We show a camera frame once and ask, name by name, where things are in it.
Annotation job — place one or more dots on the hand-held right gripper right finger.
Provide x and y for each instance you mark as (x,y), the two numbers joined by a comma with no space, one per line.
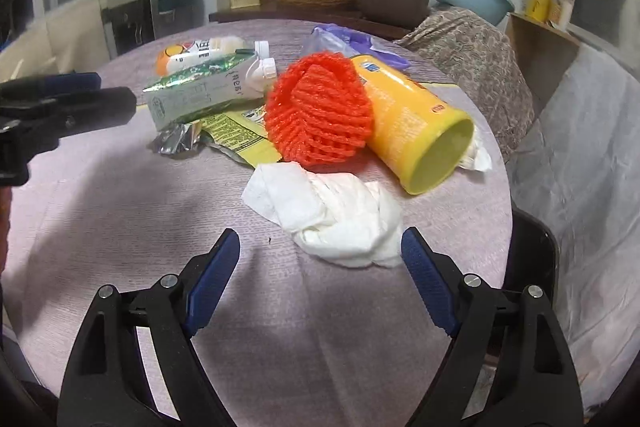
(430,279)

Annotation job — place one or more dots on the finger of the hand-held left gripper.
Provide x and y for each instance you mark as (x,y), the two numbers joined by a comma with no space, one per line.
(107,107)
(75,81)

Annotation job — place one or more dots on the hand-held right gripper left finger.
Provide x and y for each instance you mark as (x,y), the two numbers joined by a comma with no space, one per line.
(212,274)

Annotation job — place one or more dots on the brown trash bin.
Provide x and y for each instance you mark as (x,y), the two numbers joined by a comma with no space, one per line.
(532,257)

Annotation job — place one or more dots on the white bottle with orange label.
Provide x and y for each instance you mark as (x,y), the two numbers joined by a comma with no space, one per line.
(200,52)

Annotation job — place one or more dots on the yellow snack wrapper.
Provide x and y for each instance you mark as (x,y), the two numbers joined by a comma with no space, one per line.
(240,132)

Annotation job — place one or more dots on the yellow cylindrical canister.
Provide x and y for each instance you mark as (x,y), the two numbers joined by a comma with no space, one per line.
(415,122)

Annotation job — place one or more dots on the purple plastic bag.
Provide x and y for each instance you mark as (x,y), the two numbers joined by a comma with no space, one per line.
(350,41)

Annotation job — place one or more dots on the beige cover cloth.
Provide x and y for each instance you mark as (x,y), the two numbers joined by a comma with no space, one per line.
(65,32)

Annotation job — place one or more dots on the silver foil wrapper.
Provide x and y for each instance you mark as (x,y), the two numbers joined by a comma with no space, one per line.
(175,139)

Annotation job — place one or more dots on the green drink carton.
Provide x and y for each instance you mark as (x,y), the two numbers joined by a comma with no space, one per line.
(200,89)

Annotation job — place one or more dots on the pink tablecloth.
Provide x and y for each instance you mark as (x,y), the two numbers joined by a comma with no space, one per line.
(125,207)

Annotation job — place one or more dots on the large crumpled white tissue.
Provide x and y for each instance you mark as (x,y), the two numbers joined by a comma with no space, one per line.
(340,217)

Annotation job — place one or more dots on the small crumpled white tissue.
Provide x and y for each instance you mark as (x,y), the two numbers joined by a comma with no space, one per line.
(477,157)

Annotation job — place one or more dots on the white cover sheet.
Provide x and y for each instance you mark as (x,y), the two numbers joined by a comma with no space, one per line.
(585,157)

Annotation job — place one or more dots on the orange foam fruit net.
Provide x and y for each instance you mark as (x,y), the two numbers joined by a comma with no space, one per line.
(317,107)

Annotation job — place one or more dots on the floral cover cloth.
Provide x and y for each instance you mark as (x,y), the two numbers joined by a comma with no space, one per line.
(480,57)

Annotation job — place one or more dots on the wooden cabinet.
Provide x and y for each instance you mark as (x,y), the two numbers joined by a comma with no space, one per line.
(537,52)

